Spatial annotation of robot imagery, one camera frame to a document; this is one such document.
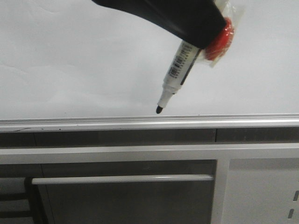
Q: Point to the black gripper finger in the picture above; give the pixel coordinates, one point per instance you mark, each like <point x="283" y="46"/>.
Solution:
<point x="198" y="22"/>

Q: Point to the red magnet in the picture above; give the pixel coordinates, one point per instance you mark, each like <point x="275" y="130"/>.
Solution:
<point x="216" y="50"/>

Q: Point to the white whiteboard marker black tip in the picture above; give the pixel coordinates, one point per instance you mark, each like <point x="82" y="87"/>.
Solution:
<point x="177" y="73"/>

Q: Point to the large white whiteboard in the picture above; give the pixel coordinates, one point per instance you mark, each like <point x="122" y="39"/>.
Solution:
<point x="72" y="65"/>

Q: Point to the white perforated pegboard panel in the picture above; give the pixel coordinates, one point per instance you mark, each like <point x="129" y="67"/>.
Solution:
<point x="262" y="191"/>

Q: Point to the white horizontal bar rail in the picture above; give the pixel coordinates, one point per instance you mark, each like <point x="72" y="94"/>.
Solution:
<point x="121" y="179"/>

